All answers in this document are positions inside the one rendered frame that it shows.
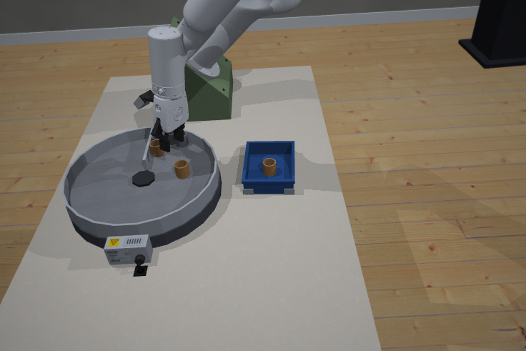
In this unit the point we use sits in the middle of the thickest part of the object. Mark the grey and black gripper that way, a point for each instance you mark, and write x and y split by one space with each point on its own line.
169 114

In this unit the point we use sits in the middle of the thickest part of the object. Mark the blue open-top crate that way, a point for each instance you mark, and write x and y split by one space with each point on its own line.
253 179

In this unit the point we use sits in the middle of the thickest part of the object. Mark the bronze bushing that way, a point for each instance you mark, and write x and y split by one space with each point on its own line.
181 168
269 167
155 149

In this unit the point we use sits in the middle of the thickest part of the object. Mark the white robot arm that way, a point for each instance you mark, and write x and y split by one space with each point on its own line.
219 24

